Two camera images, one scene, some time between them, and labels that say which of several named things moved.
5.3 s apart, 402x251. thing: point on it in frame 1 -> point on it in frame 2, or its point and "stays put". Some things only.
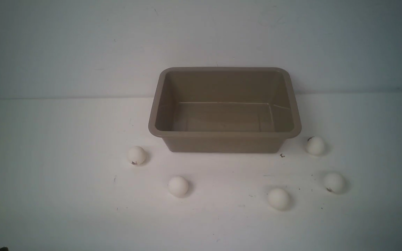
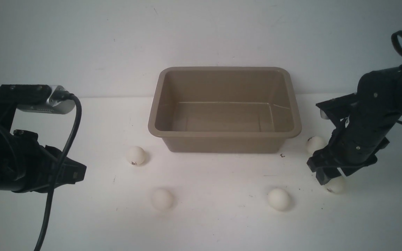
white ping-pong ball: x=314 y=146 stays put
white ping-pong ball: x=333 y=182 stays put
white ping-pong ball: x=135 y=155 stays put
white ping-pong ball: x=178 y=186 -> x=162 y=199
